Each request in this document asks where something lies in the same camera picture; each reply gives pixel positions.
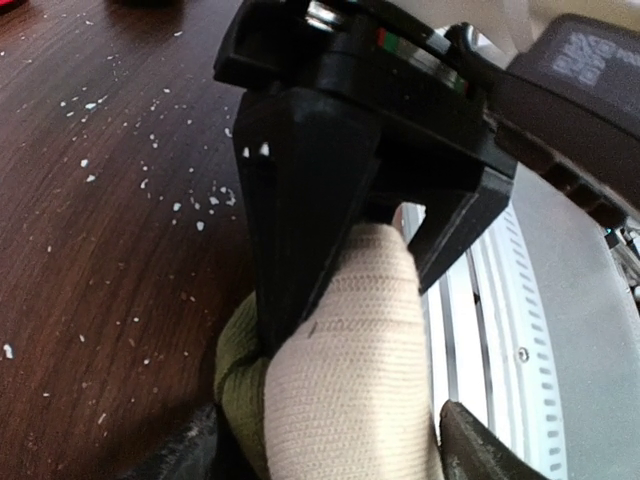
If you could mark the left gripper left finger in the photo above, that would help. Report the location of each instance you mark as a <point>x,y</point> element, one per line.
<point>188,454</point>

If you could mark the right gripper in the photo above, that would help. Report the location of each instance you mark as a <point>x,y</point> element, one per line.
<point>343,101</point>

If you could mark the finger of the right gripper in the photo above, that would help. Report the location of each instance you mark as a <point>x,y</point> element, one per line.
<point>458,210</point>

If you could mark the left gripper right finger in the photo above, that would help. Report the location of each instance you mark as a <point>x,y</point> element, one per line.
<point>470,451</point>

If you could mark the beige brown striped long sock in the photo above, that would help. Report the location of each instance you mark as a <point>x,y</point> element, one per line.
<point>348,395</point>

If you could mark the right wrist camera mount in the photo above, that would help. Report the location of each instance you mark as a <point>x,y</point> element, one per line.
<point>568,109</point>

